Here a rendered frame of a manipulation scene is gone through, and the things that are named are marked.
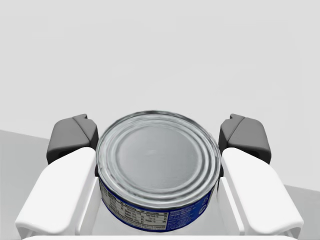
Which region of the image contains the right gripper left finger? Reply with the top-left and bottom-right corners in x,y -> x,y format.
14,113 -> 99,238

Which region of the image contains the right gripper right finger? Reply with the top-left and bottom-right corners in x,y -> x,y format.
218,113 -> 305,237

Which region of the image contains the blue can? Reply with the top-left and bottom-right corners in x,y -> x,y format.
95,110 -> 222,231

